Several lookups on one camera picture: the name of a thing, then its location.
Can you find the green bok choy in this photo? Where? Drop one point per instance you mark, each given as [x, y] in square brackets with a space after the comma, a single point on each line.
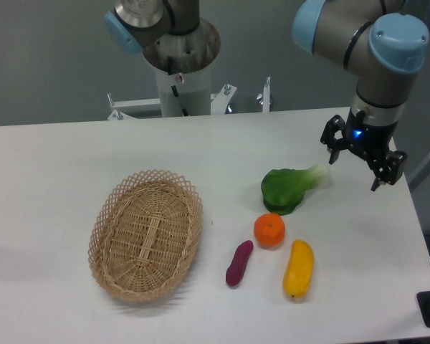
[283, 190]

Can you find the orange tangerine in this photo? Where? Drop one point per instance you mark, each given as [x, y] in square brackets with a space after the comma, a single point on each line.
[269, 230]

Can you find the purple sweet potato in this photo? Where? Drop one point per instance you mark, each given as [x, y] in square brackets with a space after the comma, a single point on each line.
[235, 271]

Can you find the white metal frame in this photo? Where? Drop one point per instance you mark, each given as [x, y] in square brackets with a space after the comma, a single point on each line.
[175, 104]

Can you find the oval wicker basket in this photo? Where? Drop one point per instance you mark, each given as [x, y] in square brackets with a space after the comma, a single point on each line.
[146, 236]

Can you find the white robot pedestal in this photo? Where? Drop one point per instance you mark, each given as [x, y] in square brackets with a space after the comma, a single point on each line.
[184, 60]

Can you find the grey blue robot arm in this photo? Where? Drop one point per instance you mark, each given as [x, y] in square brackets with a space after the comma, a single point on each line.
[370, 39]

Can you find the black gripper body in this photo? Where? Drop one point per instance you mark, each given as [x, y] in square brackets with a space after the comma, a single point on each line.
[369, 142]

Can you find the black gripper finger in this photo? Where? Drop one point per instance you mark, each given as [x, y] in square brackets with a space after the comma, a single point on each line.
[388, 168]
[334, 145]

